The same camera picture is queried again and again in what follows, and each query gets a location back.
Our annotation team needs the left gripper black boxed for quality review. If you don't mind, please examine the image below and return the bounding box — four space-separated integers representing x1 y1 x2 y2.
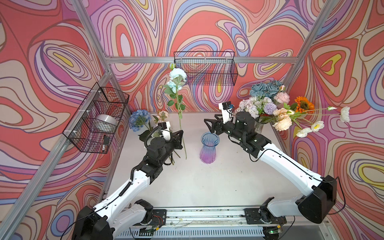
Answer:
156 130 183 167

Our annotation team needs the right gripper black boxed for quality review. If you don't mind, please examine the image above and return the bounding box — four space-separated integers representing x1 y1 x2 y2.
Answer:
203 113 244 142

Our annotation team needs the purple glass vase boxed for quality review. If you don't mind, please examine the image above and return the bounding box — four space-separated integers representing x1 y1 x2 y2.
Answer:
200 132 220 164

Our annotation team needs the clear glass vase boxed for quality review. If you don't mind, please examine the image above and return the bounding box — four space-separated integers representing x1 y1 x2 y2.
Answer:
255 121 265 134

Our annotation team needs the pale blue rose stem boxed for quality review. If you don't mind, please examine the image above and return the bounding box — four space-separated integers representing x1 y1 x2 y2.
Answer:
162 62 189 160

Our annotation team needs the lilac pink hydrangea stem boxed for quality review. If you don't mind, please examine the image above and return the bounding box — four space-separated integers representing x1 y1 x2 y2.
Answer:
233 95 278 121

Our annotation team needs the pink peony flower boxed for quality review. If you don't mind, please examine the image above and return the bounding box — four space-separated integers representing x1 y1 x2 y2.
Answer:
274 85 290 105

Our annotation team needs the orange gerbera flower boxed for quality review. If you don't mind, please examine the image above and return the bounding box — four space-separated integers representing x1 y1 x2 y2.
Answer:
295 97 315 114

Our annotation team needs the cream white flower spray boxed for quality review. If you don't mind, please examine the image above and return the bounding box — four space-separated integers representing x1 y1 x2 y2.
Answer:
272 104 337 138

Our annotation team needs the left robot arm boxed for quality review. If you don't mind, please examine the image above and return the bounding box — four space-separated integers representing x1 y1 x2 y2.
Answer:
72 130 184 240

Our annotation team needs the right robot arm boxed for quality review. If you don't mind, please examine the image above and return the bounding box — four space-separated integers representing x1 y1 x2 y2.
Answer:
204 112 338 224

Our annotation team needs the blue hydrangea flower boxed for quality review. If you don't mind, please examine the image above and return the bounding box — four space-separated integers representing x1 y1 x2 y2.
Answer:
129 110 152 142

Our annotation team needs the white tape roll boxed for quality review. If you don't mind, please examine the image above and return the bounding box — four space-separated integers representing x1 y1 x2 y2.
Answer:
94 114 118 134

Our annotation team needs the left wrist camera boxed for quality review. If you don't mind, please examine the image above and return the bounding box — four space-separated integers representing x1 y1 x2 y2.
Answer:
158 122 172 141

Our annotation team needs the black wire basket back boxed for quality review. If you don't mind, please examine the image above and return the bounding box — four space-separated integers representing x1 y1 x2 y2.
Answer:
174 50 238 86

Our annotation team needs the black wire basket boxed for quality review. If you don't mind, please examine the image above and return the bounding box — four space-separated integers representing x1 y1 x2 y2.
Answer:
63 83 130 154
174 50 238 86

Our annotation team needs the black wire basket left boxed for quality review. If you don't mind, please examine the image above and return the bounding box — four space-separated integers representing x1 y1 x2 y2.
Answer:
63 83 130 154

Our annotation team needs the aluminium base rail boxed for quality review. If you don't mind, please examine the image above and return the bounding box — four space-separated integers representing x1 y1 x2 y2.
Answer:
80 205 331 240

